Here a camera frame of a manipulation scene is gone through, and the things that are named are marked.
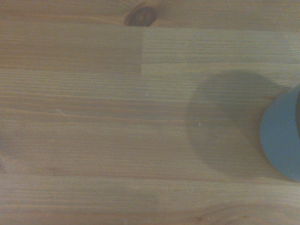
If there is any blue enamel mug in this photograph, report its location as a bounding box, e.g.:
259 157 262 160
259 90 300 182

